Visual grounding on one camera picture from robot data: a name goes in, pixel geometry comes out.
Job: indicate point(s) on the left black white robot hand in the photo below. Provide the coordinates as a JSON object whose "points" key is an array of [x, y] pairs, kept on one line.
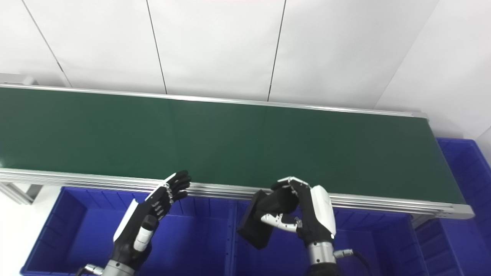
{"points": [[132, 234]]}

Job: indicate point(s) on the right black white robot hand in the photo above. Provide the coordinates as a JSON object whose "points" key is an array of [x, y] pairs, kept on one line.
{"points": [[316, 218]]}

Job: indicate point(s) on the black cylinder block part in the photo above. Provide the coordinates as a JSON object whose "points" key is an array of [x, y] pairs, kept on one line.
{"points": [[255, 226]]}

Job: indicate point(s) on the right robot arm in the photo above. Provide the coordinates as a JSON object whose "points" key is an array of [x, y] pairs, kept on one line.
{"points": [[321, 258]]}

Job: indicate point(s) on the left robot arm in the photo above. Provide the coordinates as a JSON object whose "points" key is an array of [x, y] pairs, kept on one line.
{"points": [[115, 269]]}

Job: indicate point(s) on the blue plastic bin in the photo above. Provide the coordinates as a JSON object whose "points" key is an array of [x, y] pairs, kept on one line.
{"points": [[76, 230], [468, 214], [368, 245]]}

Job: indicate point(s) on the aluminium conveyor leg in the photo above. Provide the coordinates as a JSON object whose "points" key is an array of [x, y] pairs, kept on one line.
{"points": [[19, 191]]}

